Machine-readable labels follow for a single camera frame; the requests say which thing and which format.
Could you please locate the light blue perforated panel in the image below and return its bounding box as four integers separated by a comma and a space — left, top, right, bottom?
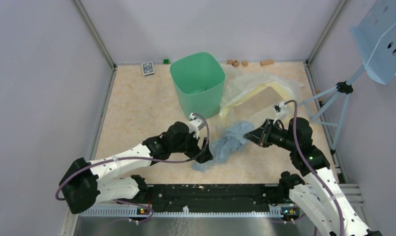
350, 0, 396, 85

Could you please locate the clear yellow plastic bag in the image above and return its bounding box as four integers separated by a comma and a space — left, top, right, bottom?
218, 65, 303, 132

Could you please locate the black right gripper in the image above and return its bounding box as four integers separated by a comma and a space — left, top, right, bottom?
244, 118, 296, 151

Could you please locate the green plastic trash bin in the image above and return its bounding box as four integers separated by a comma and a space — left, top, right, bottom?
170, 52, 226, 118

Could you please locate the playing card deck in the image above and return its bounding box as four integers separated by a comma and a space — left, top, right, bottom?
141, 61, 154, 76

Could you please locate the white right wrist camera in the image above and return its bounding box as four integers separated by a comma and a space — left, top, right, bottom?
273, 102, 287, 123

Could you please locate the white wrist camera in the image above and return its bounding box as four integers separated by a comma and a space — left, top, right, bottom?
187, 113, 206, 139
273, 102, 287, 123

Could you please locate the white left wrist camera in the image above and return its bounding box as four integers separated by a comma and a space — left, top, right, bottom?
187, 113, 206, 139

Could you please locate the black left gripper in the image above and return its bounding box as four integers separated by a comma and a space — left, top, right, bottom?
171, 130, 213, 164

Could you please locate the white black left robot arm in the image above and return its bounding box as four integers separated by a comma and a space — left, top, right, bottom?
56, 118, 213, 214

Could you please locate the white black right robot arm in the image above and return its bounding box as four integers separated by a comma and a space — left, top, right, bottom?
244, 117, 381, 236

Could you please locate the long brown wooden block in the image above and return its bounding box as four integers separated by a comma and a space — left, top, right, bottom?
260, 59, 275, 66

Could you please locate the blue plastic trash bag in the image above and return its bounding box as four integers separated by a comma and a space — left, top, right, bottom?
191, 121, 255, 172

